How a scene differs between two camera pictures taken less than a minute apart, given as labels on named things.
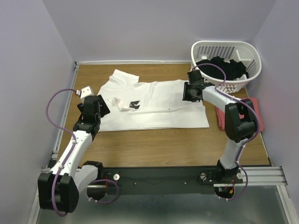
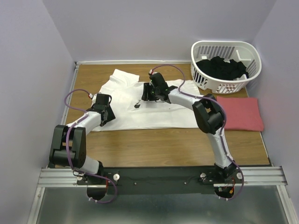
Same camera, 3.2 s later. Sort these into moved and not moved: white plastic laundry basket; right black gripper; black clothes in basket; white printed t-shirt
Moved: right black gripper
Not moved: white plastic laundry basket; white printed t-shirt; black clothes in basket
